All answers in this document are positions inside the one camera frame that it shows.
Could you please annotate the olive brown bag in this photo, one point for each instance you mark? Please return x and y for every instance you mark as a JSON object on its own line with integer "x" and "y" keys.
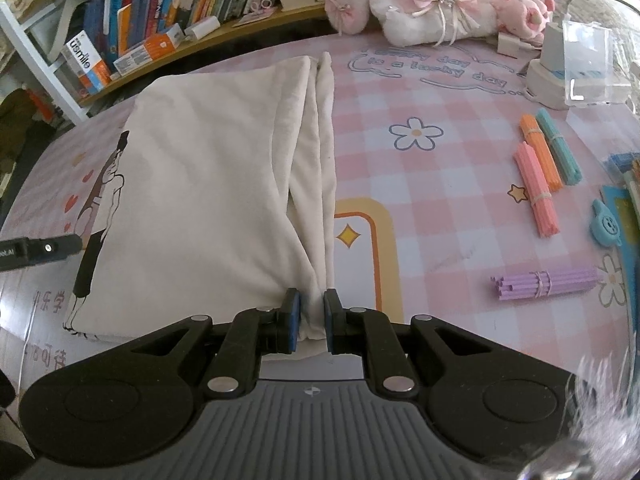
{"x": 18, "y": 125}

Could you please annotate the small pink plush toy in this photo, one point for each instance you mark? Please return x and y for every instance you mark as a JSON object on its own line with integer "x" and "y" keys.
{"x": 525, "y": 19}

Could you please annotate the purple pen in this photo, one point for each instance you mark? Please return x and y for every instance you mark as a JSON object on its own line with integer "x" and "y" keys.
{"x": 543, "y": 283}

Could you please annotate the white wooden bookshelf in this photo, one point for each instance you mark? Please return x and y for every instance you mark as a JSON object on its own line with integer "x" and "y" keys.
{"x": 38, "y": 29}

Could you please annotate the blue cartoon clip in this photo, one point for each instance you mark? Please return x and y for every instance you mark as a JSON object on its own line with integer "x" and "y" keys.
{"x": 604, "y": 227}

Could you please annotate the usmile white orange box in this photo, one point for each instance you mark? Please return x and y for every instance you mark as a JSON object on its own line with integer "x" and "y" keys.
{"x": 86, "y": 63}

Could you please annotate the white charger with cable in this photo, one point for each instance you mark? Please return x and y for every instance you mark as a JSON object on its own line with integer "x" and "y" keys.
{"x": 590, "y": 56}

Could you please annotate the white pink plush bunny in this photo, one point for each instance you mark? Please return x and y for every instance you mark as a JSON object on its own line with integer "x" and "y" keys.
{"x": 407, "y": 23}

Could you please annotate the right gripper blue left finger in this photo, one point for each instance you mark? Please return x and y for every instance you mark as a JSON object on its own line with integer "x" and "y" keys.
{"x": 253, "y": 333}

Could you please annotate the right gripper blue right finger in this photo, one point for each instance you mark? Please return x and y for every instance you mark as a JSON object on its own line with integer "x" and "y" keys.
{"x": 380, "y": 344}

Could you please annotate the pink paper stick bundle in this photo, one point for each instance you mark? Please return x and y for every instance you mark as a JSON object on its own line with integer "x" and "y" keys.
{"x": 538, "y": 191}

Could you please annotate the teal paper stick bundle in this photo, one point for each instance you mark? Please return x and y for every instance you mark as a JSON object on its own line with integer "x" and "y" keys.
{"x": 565, "y": 161}

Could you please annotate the white orange flat box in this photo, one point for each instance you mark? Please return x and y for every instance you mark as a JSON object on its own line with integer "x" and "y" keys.
{"x": 150, "y": 50}

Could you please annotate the white printed tote bag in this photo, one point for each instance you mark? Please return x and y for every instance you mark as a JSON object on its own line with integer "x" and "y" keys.
{"x": 219, "y": 197}

